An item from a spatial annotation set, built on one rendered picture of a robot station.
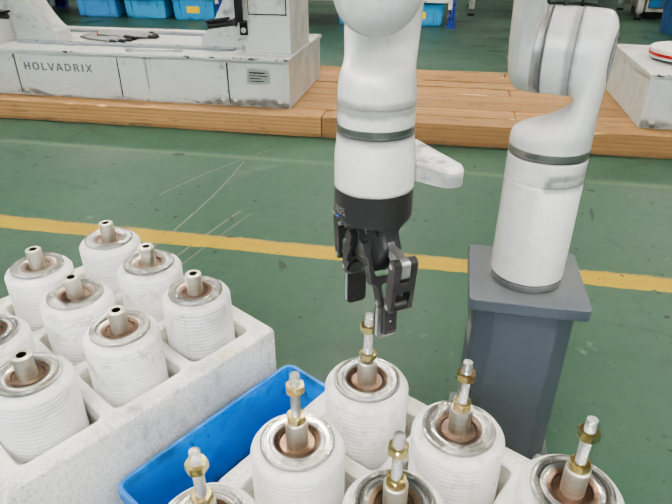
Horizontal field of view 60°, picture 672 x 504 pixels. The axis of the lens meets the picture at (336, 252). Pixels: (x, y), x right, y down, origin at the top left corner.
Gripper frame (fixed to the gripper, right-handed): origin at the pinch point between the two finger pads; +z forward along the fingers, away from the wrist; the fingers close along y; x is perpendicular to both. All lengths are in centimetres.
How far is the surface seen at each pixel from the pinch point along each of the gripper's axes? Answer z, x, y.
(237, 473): 17.3, -16.1, 0.6
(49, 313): 10.6, -33.0, -29.7
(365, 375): 8.6, -0.7, 0.9
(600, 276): 35, 78, -34
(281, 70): 13, 49, -166
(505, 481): 19.6, 11.6, 12.2
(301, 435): 8.3, -10.5, 6.4
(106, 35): 7, -6, -234
